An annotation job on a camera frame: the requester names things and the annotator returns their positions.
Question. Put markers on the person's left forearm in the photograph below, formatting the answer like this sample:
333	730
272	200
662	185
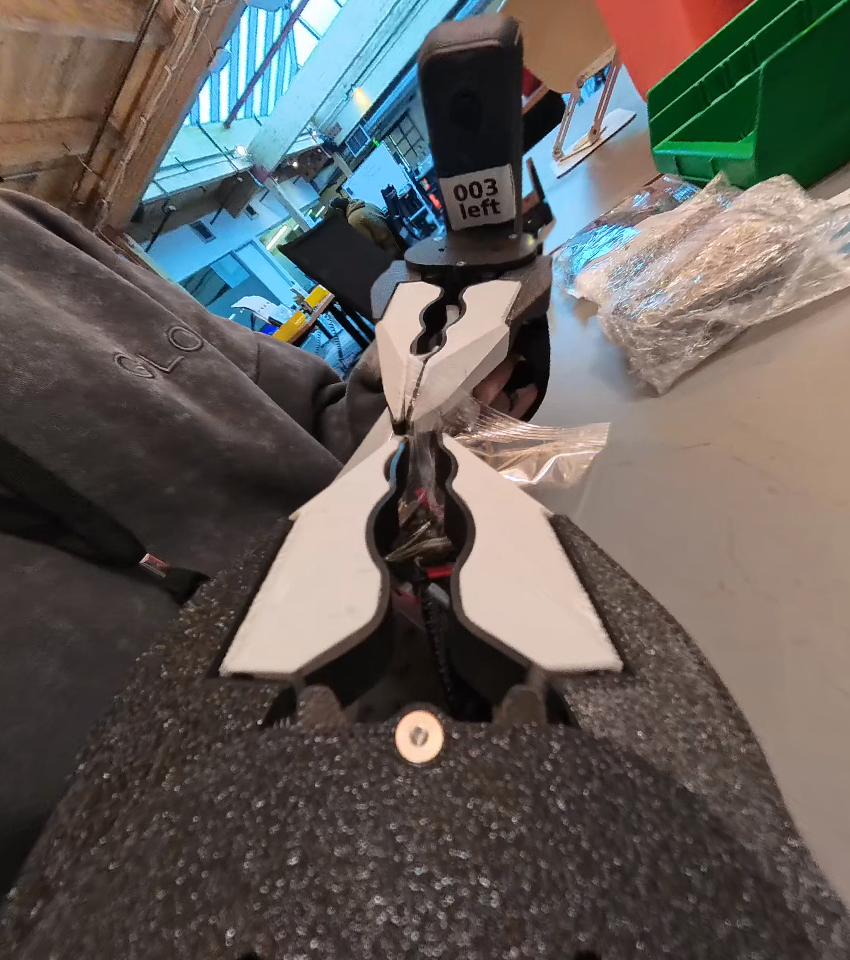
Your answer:
282	390

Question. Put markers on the person's left hand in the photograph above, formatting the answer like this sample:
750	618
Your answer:
503	386

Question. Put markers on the beige flat device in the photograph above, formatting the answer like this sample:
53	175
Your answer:
560	37

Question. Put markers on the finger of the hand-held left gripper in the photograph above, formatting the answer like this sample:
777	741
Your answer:
481	330
398	330

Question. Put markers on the orange plastic bin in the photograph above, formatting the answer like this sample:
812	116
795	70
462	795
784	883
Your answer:
649	37

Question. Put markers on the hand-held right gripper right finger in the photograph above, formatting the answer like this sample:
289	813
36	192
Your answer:
530	592

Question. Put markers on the small clear parts bag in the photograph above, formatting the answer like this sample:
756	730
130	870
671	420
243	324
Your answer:
545	450

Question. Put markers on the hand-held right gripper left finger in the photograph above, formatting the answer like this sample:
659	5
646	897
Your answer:
305	592

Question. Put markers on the green plastic bin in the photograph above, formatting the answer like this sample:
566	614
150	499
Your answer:
784	97

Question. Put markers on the large bubble wrap packet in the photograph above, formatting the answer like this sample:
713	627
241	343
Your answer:
732	277

